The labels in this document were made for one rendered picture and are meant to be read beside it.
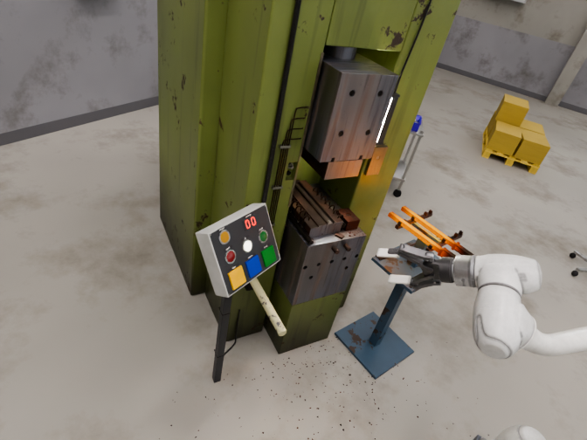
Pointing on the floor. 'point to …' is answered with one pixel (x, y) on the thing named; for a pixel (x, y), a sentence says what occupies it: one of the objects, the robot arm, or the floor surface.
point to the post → (221, 337)
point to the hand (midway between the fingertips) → (387, 265)
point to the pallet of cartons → (514, 135)
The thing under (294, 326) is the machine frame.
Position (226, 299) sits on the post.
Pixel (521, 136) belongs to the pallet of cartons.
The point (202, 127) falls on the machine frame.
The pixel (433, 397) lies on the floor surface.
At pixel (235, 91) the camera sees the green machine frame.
